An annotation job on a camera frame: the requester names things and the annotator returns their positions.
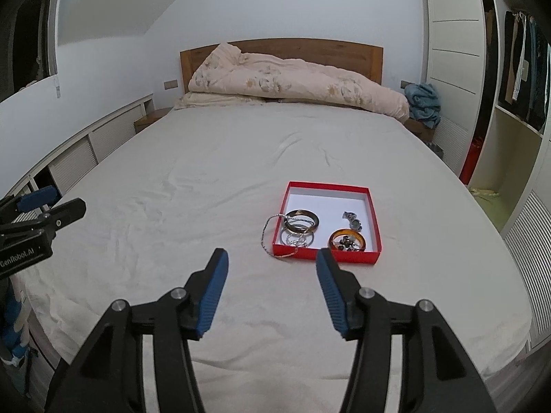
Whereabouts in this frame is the wooden left nightstand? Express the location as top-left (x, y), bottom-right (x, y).
top-left (134, 107), bottom-right (171, 133)

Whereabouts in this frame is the red object by wardrobe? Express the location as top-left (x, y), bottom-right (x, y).
top-left (459, 138), bottom-right (483, 185)

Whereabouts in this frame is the brown bangle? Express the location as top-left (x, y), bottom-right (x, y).
top-left (283, 209), bottom-right (319, 234)

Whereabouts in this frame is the red jewelry box tray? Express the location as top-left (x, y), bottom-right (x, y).
top-left (268, 181), bottom-right (382, 265)

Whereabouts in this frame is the dark beaded bracelet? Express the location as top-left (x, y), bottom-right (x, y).
top-left (342, 211), bottom-right (365, 231)

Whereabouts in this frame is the wooden right nightstand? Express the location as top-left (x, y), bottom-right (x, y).
top-left (404, 118), bottom-right (435, 143)

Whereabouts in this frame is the blue crumpled cloth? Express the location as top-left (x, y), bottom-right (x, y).
top-left (404, 83), bottom-right (441, 130)

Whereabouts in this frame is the low white slatted cabinet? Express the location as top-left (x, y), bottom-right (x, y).
top-left (1, 94), bottom-right (155, 195)

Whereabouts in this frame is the white bed sheet mattress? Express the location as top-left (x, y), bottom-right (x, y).
top-left (17, 103), bottom-right (532, 413)

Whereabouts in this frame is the wooden headboard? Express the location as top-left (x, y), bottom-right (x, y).
top-left (179, 38), bottom-right (384, 95)

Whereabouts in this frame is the silver bangle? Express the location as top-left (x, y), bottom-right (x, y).
top-left (279, 229), bottom-right (315, 248)

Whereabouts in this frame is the silver chain necklace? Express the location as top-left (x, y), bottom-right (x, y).
top-left (259, 212), bottom-right (316, 261)

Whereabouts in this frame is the white wardrobe cabinet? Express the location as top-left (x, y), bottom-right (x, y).
top-left (427, 0), bottom-right (486, 175)

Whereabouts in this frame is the amber orange bangle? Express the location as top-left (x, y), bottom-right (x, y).
top-left (328, 229), bottom-right (366, 252)

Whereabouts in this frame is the beige floral duvet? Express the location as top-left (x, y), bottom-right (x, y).
top-left (180, 42), bottom-right (409, 123)

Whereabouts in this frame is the open shelf with clothes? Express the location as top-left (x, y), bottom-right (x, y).
top-left (468, 0), bottom-right (549, 233)

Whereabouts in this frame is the wooden nightstand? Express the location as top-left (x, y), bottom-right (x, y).
top-left (134, 107), bottom-right (171, 133)
top-left (404, 118), bottom-right (435, 143)

